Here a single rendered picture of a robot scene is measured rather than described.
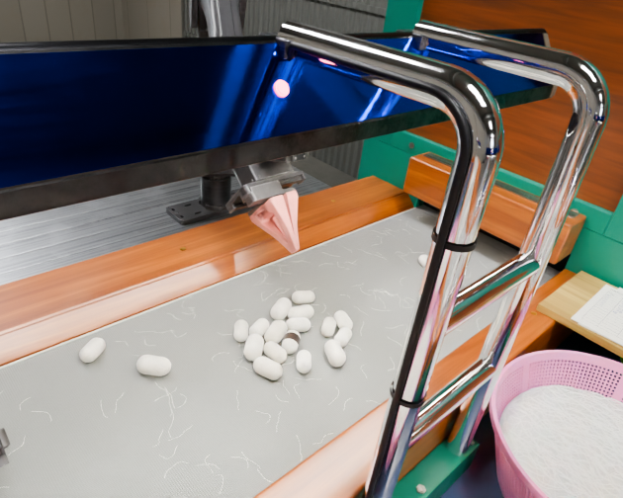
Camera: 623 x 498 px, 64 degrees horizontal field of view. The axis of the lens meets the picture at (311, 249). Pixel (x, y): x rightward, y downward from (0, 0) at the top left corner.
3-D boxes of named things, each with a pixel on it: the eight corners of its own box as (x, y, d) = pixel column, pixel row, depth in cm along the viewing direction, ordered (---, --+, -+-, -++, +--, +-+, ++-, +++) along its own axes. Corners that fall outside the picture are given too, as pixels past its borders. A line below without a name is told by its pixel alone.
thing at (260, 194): (321, 237, 67) (290, 176, 68) (280, 253, 62) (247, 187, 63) (296, 255, 72) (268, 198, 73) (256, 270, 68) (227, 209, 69)
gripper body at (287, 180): (309, 181, 69) (286, 134, 70) (249, 197, 63) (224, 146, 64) (287, 201, 75) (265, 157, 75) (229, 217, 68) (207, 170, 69)
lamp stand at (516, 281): (231, 445, 57) (248, 16, 33) (352, 369, 69) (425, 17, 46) (352, 587, 45) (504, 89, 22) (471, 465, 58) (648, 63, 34)
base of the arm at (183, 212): (265, 169, 106) (245, 158, 110) (180, 189, 94) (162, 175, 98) (263, 203, 110) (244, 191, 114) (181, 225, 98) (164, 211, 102)
